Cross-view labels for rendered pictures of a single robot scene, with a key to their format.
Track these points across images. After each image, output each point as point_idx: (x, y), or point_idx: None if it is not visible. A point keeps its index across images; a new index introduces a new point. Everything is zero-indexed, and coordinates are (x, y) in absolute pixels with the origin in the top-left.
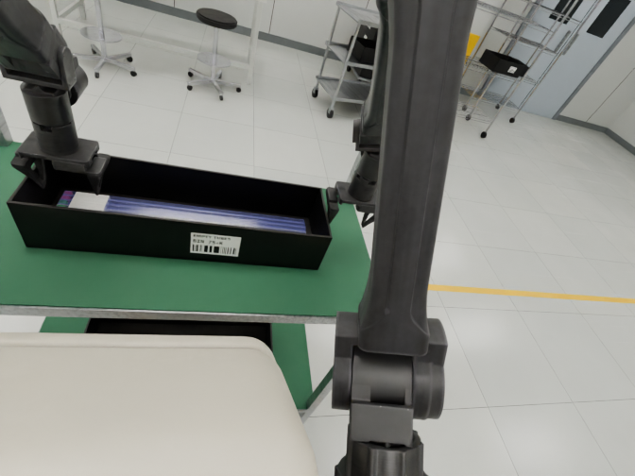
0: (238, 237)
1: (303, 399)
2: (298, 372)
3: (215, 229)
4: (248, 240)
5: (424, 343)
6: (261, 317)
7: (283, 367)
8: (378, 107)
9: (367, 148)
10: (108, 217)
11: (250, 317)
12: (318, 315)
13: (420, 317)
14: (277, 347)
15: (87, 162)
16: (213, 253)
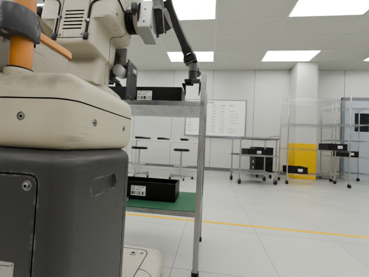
0: (151, 90)
1: (193, 210)
2: (193, 204)
3: (144, 88)
4: (154, 92)
5: (160, 7)
6: (154, 101)
7: (184, 203)
8: (179, 38)
9: (188, 62)
10: (116, 87)
11: (150, 101)
12: (175, 100)
13: (158, 5)
14: (183, 199)
15: (116, 78)
16: (143, 99)
